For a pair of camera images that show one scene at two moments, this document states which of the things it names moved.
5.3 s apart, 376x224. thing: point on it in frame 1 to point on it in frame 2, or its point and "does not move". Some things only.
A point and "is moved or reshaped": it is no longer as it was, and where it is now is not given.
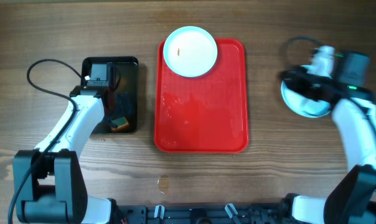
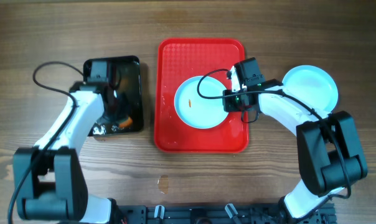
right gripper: (293, 76) to (229, 106)
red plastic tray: (205, 114) does not move
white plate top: (190, 51) to (195, 111)
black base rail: (271, 213) does not move
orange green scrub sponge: (122, 124) is moved or reshaped
